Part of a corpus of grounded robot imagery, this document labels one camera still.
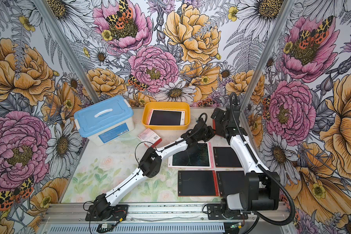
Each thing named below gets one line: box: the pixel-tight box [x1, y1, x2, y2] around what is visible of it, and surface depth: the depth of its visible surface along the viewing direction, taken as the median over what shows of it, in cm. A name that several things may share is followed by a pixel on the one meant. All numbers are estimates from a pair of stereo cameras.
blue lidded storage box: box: [73, 95, 136, 147], surface depth 96 cm
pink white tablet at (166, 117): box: [146, 108, 186, 126], surface depth 115 cm
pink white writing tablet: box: [167, 141, 215, 169], surface depth 94 cm
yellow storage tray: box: [141, 101, 191, 131], surface depth 117 cm
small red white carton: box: [137, 127, 163, 148], surface depth 101 cm
